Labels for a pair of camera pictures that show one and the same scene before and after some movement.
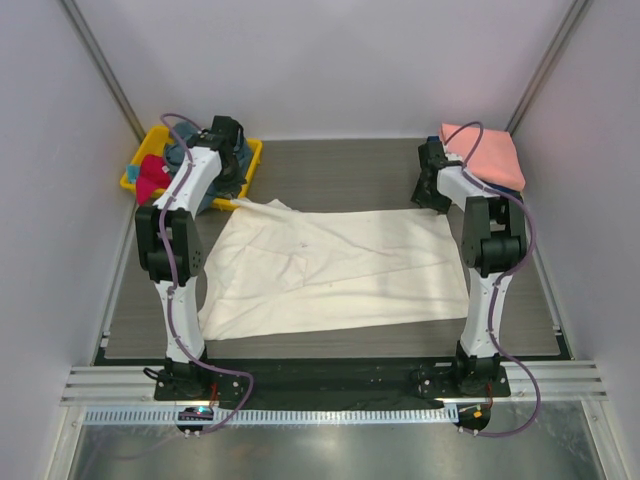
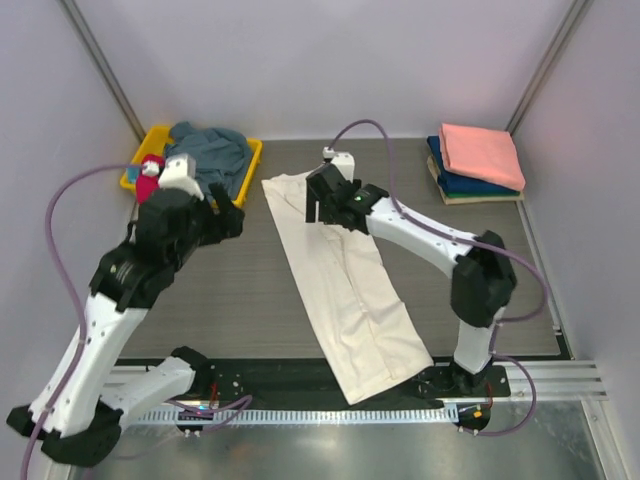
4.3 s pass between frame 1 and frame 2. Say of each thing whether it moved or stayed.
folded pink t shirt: stayed
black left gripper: moved
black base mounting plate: stayed
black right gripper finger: moved
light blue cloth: stayed
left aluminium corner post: stayed
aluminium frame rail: stayed
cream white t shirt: moved
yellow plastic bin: stayed
